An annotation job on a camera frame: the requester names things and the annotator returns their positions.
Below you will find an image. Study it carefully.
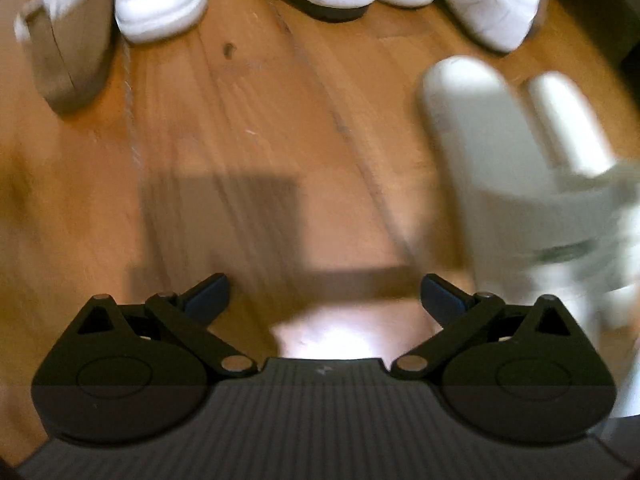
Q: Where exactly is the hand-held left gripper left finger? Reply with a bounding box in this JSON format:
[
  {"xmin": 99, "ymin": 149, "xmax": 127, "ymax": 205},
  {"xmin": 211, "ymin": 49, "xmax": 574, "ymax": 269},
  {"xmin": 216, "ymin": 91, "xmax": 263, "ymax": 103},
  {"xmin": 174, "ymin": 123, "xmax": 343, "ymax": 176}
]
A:
[{"xmin": 75, "ymin": 274, "xmax": 260, "ymax": 378}]

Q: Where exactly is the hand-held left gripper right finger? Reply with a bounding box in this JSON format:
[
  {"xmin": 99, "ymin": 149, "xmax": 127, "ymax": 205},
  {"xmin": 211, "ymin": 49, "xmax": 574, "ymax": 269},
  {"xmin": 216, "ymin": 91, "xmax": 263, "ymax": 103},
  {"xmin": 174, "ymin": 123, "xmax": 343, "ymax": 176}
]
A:
[{"xmin": 390, "ymin": 274, "xmax": 571, "ymax": 380}]

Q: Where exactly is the brown fur-lined slipper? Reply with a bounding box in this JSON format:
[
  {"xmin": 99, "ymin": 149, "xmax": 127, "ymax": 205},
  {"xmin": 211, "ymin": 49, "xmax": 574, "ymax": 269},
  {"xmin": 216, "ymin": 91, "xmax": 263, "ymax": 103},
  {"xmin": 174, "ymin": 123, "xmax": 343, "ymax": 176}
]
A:
[{"xmin": 14, "ymin": 0, "xmax": 117, "ymax": 116}]

